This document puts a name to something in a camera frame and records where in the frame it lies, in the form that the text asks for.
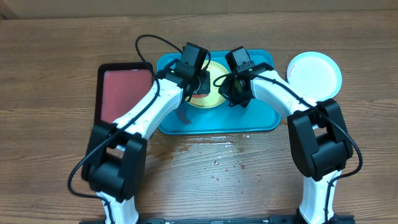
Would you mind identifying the light blue plate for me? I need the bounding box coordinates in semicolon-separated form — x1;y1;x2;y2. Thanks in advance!
289;52;343;101

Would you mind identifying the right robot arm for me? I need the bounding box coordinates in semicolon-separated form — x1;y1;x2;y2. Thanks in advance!
218;47;355;223

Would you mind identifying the yellow-green plate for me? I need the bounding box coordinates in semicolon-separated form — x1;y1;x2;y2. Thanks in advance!
188;62;229;108

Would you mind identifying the teal plastic tray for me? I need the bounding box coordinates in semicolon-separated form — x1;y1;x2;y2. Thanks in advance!
156;49;282;136

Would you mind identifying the black tray with red water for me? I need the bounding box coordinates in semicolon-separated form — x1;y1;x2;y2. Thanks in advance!
94;62;153;124

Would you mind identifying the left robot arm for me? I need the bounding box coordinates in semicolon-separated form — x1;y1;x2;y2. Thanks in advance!
77;43;211;223

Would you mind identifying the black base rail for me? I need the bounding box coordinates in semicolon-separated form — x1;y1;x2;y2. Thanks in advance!
80;215;356;224

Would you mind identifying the white plate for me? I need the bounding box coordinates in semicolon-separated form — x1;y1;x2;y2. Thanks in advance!
286;65;295;83

